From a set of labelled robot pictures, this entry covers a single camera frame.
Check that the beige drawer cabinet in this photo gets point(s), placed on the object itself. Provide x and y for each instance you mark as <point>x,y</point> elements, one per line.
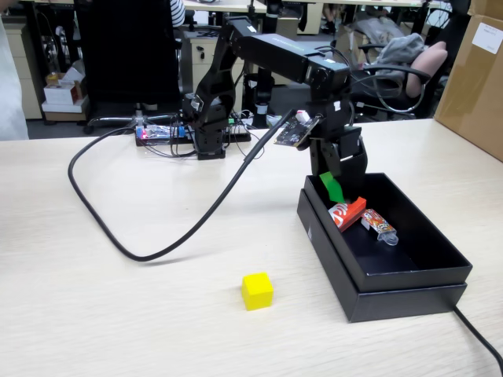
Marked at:
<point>27,78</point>

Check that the robot controller circuit board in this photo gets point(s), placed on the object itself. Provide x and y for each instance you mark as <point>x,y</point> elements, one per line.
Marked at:
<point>151,133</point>

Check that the large black office chair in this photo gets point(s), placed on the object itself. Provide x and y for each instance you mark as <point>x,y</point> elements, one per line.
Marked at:
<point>125,51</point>

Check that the black cardboard box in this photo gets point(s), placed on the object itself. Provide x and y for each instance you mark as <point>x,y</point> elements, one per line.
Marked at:
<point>416,279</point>

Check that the flat white cardboard box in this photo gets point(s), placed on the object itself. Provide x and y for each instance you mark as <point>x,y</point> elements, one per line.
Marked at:
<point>63,112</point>

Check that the colourful clear plastic packet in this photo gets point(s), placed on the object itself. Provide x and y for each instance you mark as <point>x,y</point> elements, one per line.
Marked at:
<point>379,225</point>

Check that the grey garment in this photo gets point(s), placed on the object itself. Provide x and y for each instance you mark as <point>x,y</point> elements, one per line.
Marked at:
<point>401,51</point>

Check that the black background stand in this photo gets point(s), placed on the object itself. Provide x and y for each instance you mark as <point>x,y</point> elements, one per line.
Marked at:
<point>273,15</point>

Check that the pink cushion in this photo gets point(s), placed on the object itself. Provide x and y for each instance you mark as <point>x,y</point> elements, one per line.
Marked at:
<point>426,64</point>

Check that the large labelled cardboard box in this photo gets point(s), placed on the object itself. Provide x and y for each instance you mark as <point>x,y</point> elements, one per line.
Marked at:
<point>471,98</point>

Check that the white box with red print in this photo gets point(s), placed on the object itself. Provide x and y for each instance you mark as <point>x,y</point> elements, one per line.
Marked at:
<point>59,94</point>

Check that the green wooden cube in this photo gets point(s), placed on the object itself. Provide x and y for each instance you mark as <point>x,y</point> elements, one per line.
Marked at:
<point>332,188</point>

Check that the person in white shirt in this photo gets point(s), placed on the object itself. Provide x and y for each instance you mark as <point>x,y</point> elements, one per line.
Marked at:
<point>9,98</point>

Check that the black armrest office chair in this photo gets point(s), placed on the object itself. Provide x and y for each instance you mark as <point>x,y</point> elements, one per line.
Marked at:
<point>389,96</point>

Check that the beige background desk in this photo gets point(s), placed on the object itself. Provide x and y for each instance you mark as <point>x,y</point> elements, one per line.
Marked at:
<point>312,19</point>

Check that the white power strip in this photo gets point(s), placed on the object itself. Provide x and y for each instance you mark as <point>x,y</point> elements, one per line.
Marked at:
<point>241,118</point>

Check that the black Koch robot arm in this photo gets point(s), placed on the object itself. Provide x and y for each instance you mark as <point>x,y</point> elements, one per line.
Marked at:
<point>275,51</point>

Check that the open brown cardboard box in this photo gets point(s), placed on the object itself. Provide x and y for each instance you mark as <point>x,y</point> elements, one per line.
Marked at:
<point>338,39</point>

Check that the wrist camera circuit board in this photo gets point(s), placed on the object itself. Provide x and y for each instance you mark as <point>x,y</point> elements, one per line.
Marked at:
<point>294,133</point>

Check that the small brown cardboard box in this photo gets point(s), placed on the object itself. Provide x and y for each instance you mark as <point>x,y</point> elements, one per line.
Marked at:
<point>487,7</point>

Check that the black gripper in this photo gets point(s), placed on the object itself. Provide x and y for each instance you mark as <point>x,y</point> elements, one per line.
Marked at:
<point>346,141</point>

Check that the orange white snack box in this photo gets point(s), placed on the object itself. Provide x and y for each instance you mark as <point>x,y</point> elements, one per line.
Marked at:
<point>346,218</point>

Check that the yellow wooden cube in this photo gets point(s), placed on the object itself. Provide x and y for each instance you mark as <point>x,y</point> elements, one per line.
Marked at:
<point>257,292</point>

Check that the black open box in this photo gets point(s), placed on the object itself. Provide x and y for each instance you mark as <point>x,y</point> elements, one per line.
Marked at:
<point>408,304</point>

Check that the person in striped shirt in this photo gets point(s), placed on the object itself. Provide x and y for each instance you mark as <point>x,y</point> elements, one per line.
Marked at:
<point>177,12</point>

